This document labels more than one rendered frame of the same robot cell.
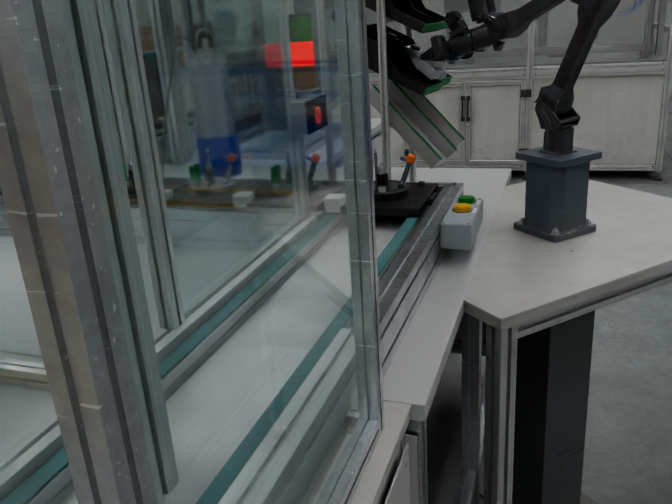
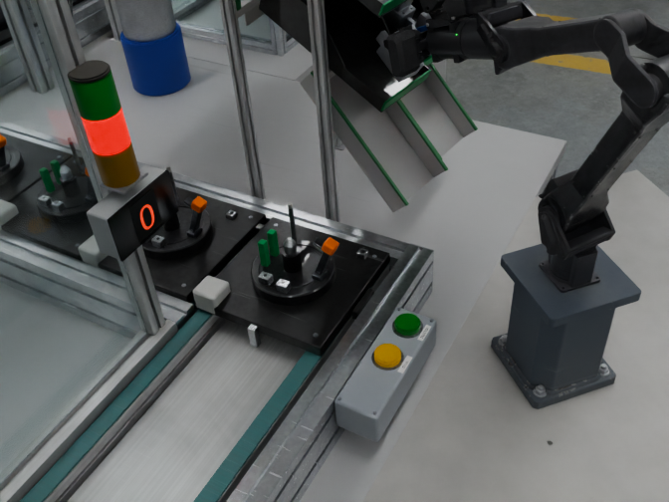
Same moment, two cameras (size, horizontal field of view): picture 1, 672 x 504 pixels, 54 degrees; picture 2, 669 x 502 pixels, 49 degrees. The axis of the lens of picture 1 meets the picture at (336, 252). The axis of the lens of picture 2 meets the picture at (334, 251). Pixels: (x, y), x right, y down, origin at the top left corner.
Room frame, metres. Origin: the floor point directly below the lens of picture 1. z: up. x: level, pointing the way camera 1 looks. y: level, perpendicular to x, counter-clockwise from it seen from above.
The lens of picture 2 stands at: (0.76, -0.39, 1.81)
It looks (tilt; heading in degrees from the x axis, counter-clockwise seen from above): 41 degrees down; 12
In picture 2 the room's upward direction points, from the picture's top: 5 degrees counter-clockwise
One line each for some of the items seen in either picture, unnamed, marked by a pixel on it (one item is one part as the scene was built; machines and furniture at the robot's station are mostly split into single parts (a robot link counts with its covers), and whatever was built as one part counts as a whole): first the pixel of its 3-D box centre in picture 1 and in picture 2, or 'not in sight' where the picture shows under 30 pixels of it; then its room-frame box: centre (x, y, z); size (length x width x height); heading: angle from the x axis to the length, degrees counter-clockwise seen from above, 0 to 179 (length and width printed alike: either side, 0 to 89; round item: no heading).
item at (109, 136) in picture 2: not in sight; (106, 127); (1.50, 0.05, 1.33); 0.05 x 0.05 x 0.05
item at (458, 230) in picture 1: (462, 222); (387, 371); (1.48, -0.30, 0.93); 0.21 x 0.07 x 0.06; 160
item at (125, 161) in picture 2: not in sight; (116, 161); (1.50, 0.05, 1.28); 0.05 x 0.05 x 0.05
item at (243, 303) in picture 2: (382, 197); (294, 279); (1.64, -0.13, 0.96); 0.24 x 0.24 x 0.02; 70
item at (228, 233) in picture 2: not in sight; (168, 215); (1.73, 0.11, 1.01); 0.24 x 0.24 x 0.13; 70
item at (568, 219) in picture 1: (556, 191); (559, 320); (1.59, -0.56, 0.96); 0.15 x 0.15 x 0.20; 28
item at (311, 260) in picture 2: (382, 190); (293, 271); (1.64, -0.13, 0.98); 0.14 x 0.14 x 0.02
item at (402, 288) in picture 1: (419, 255); (288, 457); (1.33, -0.18, 0.91); 0.89 x 0.06 x 0.11; 160
